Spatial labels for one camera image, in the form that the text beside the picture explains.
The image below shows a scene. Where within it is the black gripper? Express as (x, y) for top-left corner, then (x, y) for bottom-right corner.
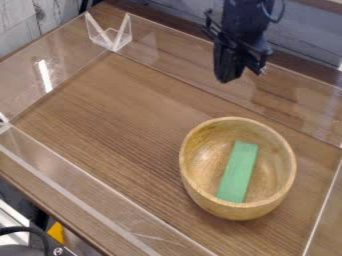
(204, 0), (286, 83)

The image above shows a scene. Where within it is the green foam block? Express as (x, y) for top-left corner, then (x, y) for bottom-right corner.
(216, 141), (259, 203)

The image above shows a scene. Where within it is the brown wooden bowl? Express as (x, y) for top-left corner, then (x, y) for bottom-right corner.
(179, 117), (297, 221)

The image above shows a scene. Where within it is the black and yellow base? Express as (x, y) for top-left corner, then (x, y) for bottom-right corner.
(29, 215), (93, 256)

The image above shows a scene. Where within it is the clear acrylic corner bracket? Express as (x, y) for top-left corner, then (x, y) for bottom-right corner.
(84, 13), (132, 52)

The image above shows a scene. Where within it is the clear acrylic front wall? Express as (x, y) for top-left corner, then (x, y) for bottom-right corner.
(0, 119), (215, 256)

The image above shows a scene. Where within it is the black cable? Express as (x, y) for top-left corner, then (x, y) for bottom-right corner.
(0, 225), (53, 256)

